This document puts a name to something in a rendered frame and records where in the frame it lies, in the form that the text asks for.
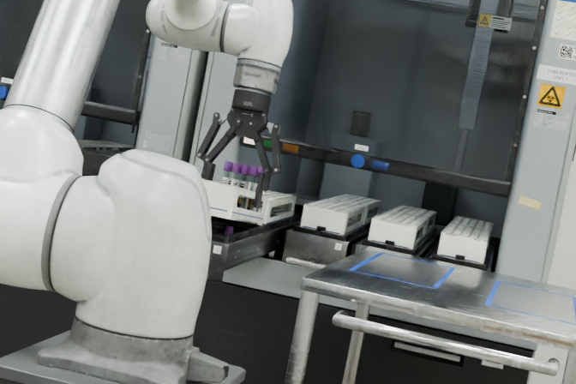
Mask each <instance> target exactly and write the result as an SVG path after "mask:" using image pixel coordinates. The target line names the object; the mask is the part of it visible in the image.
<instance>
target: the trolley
mask: <svg viewBox="0 0 576 384"><path fill-rule="evenodd" d="M300 290H302V292H301V296H300V301H299V306H298V311H297V319H296V324H295V329H294V334H293V338H292V343H291V351H290V356H289V361H288V365H287V370H286V375H285V384H303V380H304V376H305V371H306V366H307V362H308V357H309V348H310V344H311V340H312V334H313V330H314V325H315V317H316V312H317V307H318V302H319V298H320V295H324V296H328V297H335V298H338V299H343V300H346V301H351V302H354V303H357V310H356V314H355V318H354V317H350V316H348V313H347V312H346V311H345V310H340V311H339V312H338V313H337V314H336V315H335V316H334V317H333V319H332V321H333V324H334V326H337V327H344V328H348V329H351V330H352V333H351V342H350V346H349V350H348V356H347V360H346V365H345V373H344V378H343V382H342V384H356V383H357V374H358V370H359V365H360V361H361V356H362V351H363V343H364V338H365V334H366V333H370V334H374V335H378V336H382V337H385V338H390V339H396V340H399V341H404V342H407V343H411V344H415V345H421V346H426V347H429V348H433V349H437V350H441V351H448V352H452V353H455V354H459V355H463V356H467V357H474V358H477V359H481V360H485V361H489V362H492V363H499V364H503V365H507V366H511V367H514V368H519V369H525V370H529V371H533V372H537V373H540V374H545V375H551V376H555V375H557V373H558V370H559V368H560V362H559V361H558V360H557V359H556V358H550V359H549V360H548V362H545V361H542V360H537V359H534V358H530V357H523V356H519V355H515V354H512V353H507V352H504V351H497V350H493V349H489V348H485V347H482V346H477V345H471V344H466V343H463V342H459V341H455V340H451V339H444V338H441V337H436V336H433V335H429V334H425V333H418V332H414V331H411V330H406V329H403V328H399V327H392V326H388V325H384V324H380V323H376V322H372V321H368V319H369V312H370V307H371V306H373V307H377V308H381V309H388V310H392V311H396V312H400V313H404V314H408V315H414V316H419V317H422V318H426V319H430V320H434V321H441V322H446V323H449V324H454V325H457V326H461V327H468V328H472V329H476V330H480V331H484V332H487V333H494V334H499V335H502V336H507V337H510V338H514V339H521V340H525V341H529V342H533V343H537V344H541V345H547V346H552V347H555V348H560V349H563V350H568V354H567V361H566V366H565V370H564V375H563V379H562V384H576V290H574V289H569V288H565V287H560V286H557V285H549V284H545V283H541V282H536V281H532V280H528V279H521V278H517V277H513V276H508V275H504V274H500V273H492V272H488V271H484V270H480V269H476V268H472V267H464V266H460V265H456V264H452V263H447V262H444V261H436V260H431V259H428V258H423V257H419V256H415V255H408V254H403V253H400V252H395V251H391V250H387V249H379V248H375V247H371V246H369V247H367V248H365V249H362V250H360V251H358V252H356V253H355V254H352V255H349V256H347V257H346V258H344V259H342V260H339V261H336V262H334V263H333V264H331V265H329V266H326V267H324V268H322V269H320V270H318V271H316V272H313V273H311V274H309V275H307V276H305V277H303V278H302V281H301V286H300Z"/></svg>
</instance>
